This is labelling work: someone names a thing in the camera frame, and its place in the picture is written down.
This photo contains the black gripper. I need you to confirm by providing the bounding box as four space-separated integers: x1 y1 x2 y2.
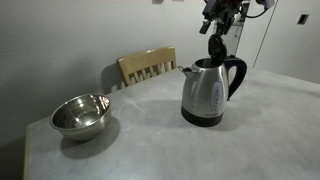
198 0 243 36

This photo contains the black kettle lid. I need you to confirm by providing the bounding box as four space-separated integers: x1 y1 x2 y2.
207 34 228 67

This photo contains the stainless steel electric kettle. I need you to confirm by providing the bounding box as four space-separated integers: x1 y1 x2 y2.
177 55 248 128

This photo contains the white cabinet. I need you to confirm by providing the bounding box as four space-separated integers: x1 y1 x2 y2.
228 21 245 56

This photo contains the wooden chair back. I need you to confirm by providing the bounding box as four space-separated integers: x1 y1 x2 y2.
116 45 178 88

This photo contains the stainless steel mixing bowl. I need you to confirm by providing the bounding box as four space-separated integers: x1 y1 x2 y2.
49 93 113 142

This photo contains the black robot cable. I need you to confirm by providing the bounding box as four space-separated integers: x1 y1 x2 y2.
239 7 269 19

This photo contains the dark wall switch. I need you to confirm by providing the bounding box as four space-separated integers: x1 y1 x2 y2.
297 13 310 26

